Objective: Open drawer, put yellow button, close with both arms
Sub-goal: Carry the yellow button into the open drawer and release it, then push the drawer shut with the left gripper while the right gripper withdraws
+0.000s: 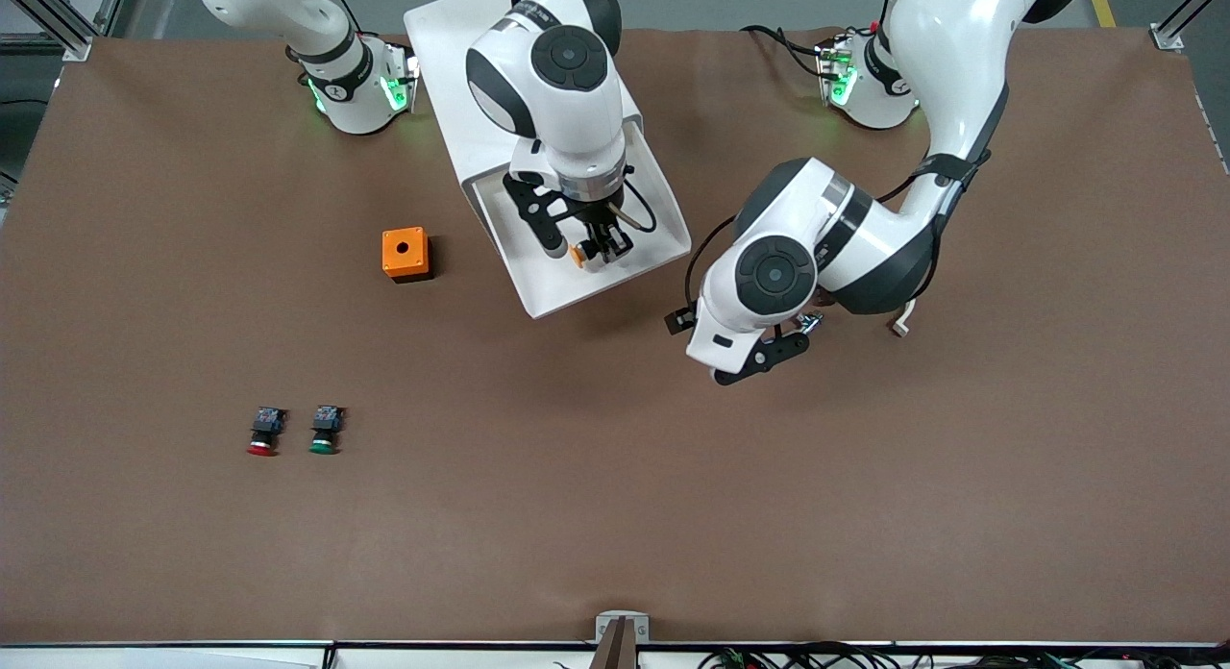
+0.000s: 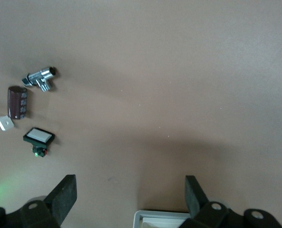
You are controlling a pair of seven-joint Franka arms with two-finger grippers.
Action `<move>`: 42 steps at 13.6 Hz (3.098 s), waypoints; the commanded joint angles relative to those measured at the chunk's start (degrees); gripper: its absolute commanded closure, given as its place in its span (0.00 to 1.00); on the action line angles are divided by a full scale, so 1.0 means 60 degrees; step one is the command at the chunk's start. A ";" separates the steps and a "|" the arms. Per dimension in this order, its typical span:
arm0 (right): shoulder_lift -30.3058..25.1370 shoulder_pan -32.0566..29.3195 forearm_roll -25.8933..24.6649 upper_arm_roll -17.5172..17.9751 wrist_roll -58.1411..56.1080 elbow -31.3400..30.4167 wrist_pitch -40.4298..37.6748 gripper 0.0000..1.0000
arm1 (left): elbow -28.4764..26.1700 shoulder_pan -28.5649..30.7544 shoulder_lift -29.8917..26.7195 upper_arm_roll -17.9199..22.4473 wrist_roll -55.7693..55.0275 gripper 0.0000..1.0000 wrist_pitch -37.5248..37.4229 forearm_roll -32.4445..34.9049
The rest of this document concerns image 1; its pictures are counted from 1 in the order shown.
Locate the white plastic drawer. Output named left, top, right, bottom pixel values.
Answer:
left=459, top=116, right=693, bottom=321

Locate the orange button box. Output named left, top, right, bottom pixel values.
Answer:
left=381, top=227, right=433, bottom=284

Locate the white drawer cabinet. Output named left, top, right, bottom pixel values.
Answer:
left=404, top=0, right=647, bottom=199

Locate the green push button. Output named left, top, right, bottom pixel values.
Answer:
left=308, top=405, right=347, bottom=456

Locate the red push button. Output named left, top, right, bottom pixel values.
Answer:
left=246, top=407, right=287, bottom=457

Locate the brown table mat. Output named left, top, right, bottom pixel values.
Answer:
left=0, top=25, right=1230, bottom=646

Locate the black base cable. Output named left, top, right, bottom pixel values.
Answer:
left=740, top=25, right=829, bottom=79

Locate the grey metal bracket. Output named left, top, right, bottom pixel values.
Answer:
left=594, top=609, right=651, bottom=669

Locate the black cable bundle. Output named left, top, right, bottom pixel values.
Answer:
left=697, top=640, right=1230, bottom=669

